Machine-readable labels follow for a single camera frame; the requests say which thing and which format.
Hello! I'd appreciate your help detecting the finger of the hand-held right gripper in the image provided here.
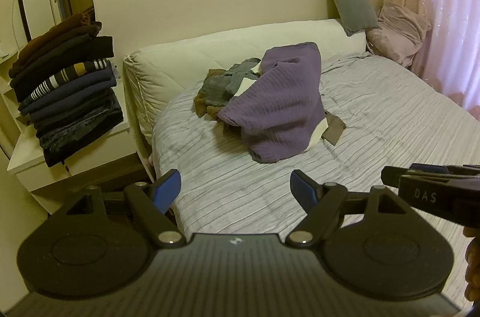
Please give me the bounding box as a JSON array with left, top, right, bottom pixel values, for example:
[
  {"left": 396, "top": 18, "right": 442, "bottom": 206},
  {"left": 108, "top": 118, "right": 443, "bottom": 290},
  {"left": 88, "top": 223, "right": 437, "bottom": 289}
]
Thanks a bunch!
[
  {"left": 410, "top": 163, "right": 480, "bottom": 176},
  {"left": 382, "top": 166, "right": 447, "bottom": 186}
]

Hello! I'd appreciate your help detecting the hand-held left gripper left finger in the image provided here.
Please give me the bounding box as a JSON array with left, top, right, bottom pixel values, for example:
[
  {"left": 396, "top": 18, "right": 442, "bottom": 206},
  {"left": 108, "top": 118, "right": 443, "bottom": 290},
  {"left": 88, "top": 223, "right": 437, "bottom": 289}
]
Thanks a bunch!
[{"left": 67, "top": 169, "right": 187, "bottom": 249}]

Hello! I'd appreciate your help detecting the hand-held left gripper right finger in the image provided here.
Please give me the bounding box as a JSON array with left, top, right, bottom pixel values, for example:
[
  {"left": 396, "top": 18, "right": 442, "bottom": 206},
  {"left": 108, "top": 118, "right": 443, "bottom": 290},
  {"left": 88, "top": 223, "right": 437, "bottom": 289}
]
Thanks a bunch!
[{"left": 286, "top": 169, "right": 407, "bottom": 249}]

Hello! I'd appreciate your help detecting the purple cardigan with cream trim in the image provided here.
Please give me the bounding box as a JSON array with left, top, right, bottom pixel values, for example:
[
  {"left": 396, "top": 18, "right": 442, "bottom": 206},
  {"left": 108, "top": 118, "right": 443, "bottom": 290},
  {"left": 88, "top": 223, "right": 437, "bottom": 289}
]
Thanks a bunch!
[{"left": 217, "top": 42, "right": 331, "bottom": 164}]

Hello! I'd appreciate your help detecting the stack of dark folded clothes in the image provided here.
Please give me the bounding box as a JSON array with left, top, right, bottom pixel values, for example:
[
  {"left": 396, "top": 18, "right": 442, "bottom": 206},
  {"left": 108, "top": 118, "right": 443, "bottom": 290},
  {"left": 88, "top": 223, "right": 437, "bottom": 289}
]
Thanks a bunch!
[{"left": 8, "top": 13, "right": 125, "bottom": 168}]

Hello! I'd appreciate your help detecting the person's right hand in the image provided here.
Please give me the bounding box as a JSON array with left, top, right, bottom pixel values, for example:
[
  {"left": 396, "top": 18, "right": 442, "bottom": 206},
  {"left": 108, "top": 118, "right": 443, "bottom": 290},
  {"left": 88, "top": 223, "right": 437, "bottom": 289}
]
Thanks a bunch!
[{"left": 463, "top": 225, "right": 480, "bottom": 303}]

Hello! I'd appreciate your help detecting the bed with striped grey bedspread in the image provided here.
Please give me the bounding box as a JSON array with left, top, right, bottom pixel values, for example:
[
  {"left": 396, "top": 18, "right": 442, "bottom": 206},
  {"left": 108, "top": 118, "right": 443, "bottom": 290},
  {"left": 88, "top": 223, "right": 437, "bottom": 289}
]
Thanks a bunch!
[{"left": 150, "top": 51, "right": 480, "bottom": 303}]

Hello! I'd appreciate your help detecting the grey plaid shirt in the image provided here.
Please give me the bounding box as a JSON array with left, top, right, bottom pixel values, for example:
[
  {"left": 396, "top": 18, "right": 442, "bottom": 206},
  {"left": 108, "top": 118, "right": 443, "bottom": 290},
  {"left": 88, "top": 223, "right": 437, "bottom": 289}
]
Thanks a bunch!
[{"left": 197, "top": 58, "right": 263, "bottom": 108}]

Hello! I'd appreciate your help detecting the white dresser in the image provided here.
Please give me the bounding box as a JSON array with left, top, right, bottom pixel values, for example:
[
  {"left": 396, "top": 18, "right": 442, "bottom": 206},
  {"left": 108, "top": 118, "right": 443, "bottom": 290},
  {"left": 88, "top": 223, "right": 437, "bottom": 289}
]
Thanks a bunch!
[{"left": 0, "top": 40, "right": 152, "bottom": 216}]

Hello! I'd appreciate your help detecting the white quilted duvet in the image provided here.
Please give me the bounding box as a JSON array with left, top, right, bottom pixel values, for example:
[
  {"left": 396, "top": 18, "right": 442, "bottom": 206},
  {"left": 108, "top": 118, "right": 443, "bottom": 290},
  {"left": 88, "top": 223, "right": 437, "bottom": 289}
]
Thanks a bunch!
[{"left": 124, "top": 18, "right": 366, "bottom": 160}]

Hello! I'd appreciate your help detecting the pink pillow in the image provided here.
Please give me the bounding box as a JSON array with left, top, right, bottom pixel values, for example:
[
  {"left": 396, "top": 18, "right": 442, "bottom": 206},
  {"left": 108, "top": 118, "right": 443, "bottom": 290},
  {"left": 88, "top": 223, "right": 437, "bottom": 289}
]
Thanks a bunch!
[{"left": 365, "top": 0, "right": 433, "bottom": 67}]

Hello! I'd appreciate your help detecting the pink curtain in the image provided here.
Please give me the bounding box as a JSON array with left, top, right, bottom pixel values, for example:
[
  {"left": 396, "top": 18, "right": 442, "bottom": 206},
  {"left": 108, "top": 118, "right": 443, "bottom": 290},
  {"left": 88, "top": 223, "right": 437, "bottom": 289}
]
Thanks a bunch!
[{"left": 386, "top": 0, "right": 480, "bottom": 111}]

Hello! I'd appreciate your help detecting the grey pillow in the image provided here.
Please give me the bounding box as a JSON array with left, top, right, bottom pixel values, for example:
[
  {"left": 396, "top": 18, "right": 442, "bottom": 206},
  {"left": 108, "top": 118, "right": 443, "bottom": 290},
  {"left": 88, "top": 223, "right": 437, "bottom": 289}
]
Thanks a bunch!
[{"left": 322, "top": 0, "right": 382, "bottom": 37}]

